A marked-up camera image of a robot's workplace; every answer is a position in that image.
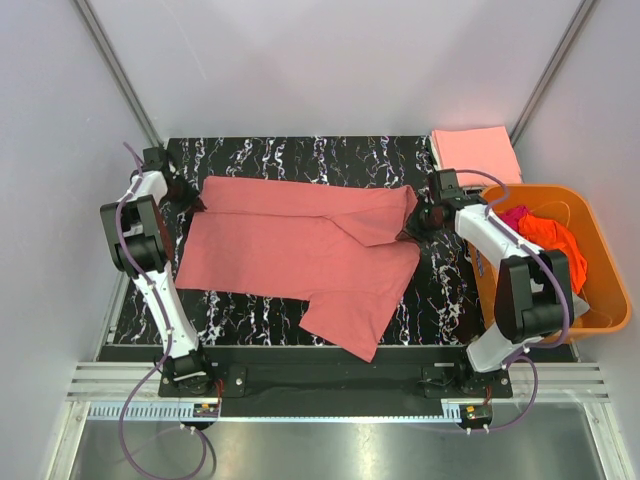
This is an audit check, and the salmon red t shirt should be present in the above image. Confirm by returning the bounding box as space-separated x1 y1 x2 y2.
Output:
176 176 420 362

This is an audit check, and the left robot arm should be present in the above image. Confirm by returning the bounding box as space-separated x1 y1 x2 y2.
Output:
100 147 216 396

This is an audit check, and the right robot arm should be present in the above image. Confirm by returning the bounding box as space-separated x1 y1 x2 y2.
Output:
404 169 574 395

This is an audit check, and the magenta t shirt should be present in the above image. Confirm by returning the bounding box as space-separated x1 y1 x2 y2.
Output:
498 205 530 233

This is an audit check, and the folded light pink t shirt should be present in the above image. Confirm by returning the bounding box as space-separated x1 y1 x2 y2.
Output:
430 126 522 184

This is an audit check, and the orange t shirt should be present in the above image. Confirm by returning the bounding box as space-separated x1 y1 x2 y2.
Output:
518 213 588 294

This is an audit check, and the grey t shirt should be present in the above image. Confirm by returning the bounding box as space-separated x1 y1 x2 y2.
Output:
572 293 590 319

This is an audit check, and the orange plastic basket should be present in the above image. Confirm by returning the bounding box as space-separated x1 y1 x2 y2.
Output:
495 184 631 343

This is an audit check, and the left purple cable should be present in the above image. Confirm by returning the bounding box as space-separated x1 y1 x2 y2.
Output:
114 141 216 479

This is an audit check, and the purple cable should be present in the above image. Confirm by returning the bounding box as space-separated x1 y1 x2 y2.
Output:
454 168 574 434
114 141 216 479

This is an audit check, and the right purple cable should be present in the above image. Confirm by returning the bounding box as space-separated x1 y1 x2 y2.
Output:
454 168 574 434

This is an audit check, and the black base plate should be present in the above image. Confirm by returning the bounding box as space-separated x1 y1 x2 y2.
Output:
154 346 512 400

